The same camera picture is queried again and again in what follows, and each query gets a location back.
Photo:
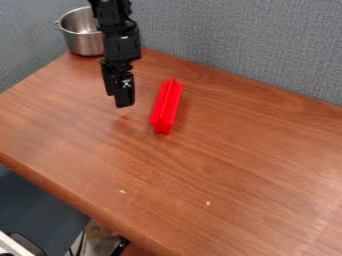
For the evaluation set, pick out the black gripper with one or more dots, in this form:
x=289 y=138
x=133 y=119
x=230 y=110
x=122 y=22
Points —
x=122 y=50

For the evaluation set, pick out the stainless steel pot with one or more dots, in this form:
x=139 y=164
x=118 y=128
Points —
x=79 y=28

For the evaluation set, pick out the red rectangular block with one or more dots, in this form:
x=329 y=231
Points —
x=165 y=110

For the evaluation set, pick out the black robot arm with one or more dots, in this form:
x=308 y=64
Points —
x=111 y=12

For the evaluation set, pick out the white object at corner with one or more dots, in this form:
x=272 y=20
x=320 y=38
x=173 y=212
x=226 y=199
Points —
x=18 y=245

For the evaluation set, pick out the metal table leg frame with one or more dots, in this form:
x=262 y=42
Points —
x=98 y=241

